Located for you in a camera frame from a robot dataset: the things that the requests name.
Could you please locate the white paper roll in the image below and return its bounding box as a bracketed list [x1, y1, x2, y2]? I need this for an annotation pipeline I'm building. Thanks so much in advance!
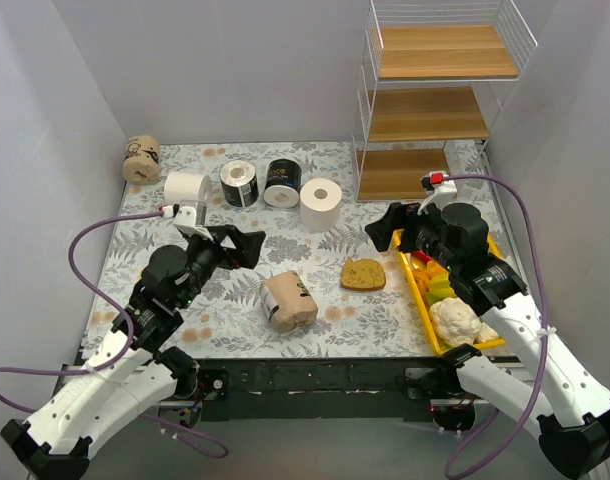
[162, 171, 212, 218]
[300, 178, 342, 232]

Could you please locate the brown roll barcode label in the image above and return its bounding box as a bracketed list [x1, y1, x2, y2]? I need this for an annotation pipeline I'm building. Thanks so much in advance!
[260, 270, 318, 333]

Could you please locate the brown roll cartoon print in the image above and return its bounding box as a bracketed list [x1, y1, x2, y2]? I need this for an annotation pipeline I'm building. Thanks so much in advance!
[122, 135, 160, 185]

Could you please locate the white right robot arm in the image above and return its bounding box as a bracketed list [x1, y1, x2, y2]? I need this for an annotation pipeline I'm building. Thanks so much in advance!
[365, 203, 610, 479]

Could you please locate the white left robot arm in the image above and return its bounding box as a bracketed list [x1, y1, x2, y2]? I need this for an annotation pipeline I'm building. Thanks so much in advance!
[1, 225, 266, 479]

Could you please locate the yellow plastic tray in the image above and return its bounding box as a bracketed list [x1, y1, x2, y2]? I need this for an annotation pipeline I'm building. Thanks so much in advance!
[391, 230, 506, 356]

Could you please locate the red chili pepper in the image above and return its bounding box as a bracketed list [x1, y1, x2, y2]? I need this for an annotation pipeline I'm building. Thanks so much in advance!
[411, 250, 432, 264]

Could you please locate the orange bell pepper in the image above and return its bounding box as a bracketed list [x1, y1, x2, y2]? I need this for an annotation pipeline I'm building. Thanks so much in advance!
[412, 260, 448, 292]

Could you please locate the slice of brown bread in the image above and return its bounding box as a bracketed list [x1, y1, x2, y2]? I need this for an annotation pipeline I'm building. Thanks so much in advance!
[341, 258, 386, 291]

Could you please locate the black wrapped roll left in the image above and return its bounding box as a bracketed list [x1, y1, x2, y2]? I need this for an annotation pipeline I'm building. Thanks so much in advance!
[220, 160, 259, 208]

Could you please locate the black wrapped roll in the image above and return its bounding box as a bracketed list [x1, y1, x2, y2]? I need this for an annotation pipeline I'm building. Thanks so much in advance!
[220, 160, 259, 208]
[263, 159, 302, 209]

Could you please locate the yellow green starfruit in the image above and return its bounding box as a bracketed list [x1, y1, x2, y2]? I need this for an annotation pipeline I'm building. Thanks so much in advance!
[425, 275, 457, 306]

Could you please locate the white paper roll lying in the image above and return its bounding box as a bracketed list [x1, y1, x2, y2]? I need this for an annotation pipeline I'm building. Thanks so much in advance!
[162, 171, 212, 218]

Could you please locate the black wrapped roll right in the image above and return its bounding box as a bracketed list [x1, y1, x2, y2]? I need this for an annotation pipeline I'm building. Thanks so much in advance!
[263, 159, 302, 209]

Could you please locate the floral patterned table mat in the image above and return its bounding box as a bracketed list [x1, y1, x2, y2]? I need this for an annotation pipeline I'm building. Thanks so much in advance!
[82, 139, 516, 360]

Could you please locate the white cauliflower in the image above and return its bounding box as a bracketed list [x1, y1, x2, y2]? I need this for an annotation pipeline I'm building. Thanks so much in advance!
[429, 298, 482, 347]

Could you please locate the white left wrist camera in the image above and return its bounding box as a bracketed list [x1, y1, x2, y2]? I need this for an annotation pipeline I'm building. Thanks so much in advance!
[159, 200, 213, 240]

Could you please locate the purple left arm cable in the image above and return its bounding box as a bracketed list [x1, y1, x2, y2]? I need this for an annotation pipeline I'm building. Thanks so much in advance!
[0, 209, 230, 460]

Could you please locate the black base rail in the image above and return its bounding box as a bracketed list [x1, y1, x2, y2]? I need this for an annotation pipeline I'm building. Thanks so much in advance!
[59, 357, 526, 431]

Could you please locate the white wire wooden shelf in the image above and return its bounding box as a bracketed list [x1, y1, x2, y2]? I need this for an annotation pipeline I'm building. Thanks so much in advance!
[351, 1, 538, 201]

